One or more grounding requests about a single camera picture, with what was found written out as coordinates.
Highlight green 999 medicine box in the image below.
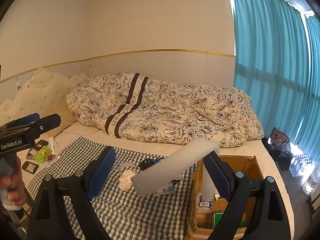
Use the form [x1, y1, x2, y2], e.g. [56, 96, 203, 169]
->
[213, 212, 223, 229]

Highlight white cloth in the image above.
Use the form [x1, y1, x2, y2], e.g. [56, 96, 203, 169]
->
[119, 170, 136, 191]

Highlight white foam tube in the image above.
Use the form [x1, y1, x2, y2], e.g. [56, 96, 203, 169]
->
[131, 138, 220, 198]

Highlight black round object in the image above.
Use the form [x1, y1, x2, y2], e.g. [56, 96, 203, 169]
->
[138, 158, 156, 171]

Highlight clear plastic water bottle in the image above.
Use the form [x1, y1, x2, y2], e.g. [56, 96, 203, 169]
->
[118, 162, 137, 174]

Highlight white blue plush toy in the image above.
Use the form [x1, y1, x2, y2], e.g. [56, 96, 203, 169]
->
[156, 183, 174, 196]

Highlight person's left hand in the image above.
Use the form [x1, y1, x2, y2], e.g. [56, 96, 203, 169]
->
[1, 157, 26, 206]

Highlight white bed mattress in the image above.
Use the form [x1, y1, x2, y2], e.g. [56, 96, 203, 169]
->
[17, 122, 296, 240]

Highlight cream tufted headboard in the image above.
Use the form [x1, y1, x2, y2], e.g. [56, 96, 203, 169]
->
[1, 69, 87, 124]

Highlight green snack packet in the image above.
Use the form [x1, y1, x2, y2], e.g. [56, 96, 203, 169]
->
[34, 146, 52, 164]

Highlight beige pillow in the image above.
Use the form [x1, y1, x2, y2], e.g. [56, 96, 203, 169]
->
[47, 100, 76, 138]

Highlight pack of water bottles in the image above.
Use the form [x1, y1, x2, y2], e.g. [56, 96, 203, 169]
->
[289, 153, 318, 180]

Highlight brown cardboard box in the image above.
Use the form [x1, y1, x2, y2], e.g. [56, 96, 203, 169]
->
[184, 155, 263, 239]

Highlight floral bag on floor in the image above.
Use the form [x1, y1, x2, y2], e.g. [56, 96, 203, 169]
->
[269, 127, 290, 148]

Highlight floral quilt with brown stripes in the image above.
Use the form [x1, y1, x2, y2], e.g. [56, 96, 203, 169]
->
[66, 72, 264, 148]

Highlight green checkered cloth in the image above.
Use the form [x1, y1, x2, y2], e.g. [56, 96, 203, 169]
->
[27, 137, 196, 239]

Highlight teal window curtain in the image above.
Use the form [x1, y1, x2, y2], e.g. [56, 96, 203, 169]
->
[233, 0, 319, 159]

